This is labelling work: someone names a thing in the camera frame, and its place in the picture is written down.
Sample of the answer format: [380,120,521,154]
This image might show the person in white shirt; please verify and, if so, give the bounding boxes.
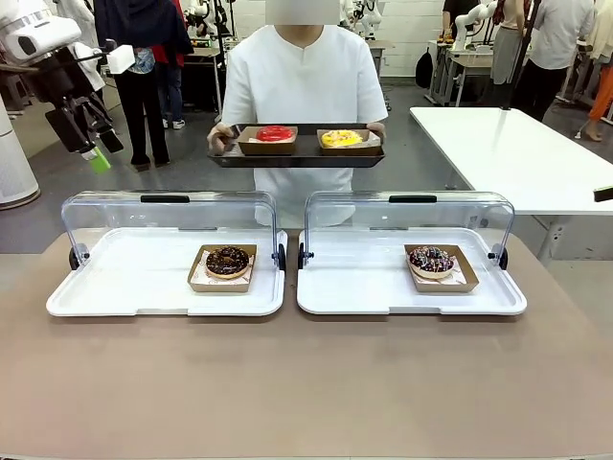
[220,9,389,229]

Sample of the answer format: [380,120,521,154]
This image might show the red glazed donut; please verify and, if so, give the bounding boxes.
[256,124,294,144]

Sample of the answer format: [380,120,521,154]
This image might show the person in blue jeans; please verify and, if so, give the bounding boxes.
[160,52,188,130]

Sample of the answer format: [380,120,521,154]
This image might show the white display tray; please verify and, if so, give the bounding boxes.
[45,227,288,317]
[296,227,528,316]

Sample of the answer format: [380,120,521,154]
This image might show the brown cardboard donut tray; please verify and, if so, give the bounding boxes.
[187,243,258,293]
[316,128,382,157]
[403,243,480,293]
[238,125,299,156]

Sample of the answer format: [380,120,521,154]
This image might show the white cylindrical air purifier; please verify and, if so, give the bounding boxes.
[0,98,42,211]

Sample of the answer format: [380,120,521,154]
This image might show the chocolate donut with white drizzle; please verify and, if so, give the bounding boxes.
[406,245,455,280]

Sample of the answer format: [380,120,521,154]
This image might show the person's right hand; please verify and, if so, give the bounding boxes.
[206,122,240,157]

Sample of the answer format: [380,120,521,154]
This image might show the person in grey skirt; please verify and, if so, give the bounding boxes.
[490,0,528,86]

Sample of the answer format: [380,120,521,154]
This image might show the yellow sprinkled donut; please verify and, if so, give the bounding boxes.
[320,128,364,149]

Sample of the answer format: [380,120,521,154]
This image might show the person in orange trousers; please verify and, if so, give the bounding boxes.
[577,0,613,141]

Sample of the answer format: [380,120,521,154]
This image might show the clear plastic display lid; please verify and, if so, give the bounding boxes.
[299,191,516,270]
[60,190,287,272]

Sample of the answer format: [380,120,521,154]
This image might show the black slanted pole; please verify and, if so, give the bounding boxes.
[500,0,542,112]

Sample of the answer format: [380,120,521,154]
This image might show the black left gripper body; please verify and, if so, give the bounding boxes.
[47,46,109,127]

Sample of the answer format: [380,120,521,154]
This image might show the person white shirt black trousers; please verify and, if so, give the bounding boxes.
[510,0,595,124]

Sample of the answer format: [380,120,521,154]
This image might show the person in dark jacket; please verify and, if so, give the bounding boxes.
[93,0,195,167]

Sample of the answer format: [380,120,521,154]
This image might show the black backpack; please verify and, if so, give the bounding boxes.
[415,46,435,89]

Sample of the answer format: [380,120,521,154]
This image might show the grey stool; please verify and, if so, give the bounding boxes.
[0,76,33,114]

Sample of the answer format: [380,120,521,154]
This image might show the white side table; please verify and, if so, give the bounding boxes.
[409,104,613,263]

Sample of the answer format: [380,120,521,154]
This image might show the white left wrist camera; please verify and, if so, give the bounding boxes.
[98,40,136,76]

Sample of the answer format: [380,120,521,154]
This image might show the dark brown serving tray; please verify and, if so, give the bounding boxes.
[206,123,387,169]

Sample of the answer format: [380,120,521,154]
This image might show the background work desk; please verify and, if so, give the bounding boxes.
[425,37,497,107]

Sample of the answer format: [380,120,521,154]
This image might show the person in white coat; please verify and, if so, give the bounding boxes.
[57,0,109,97]

